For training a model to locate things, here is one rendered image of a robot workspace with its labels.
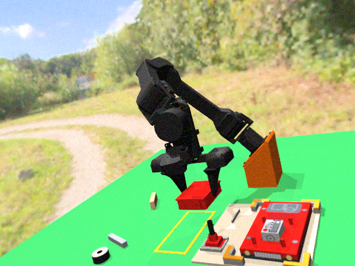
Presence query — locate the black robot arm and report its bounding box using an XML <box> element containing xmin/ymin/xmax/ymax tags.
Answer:
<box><xmin>136</xmin><ymin>57</ymin><xmax>267</xmax><ymax>176</ymax></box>

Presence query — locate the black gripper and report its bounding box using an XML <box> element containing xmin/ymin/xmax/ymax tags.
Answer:
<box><xmin>151</xmin><ymin>127</ymin><xmax>234</xmax><ymax>196</ymax></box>

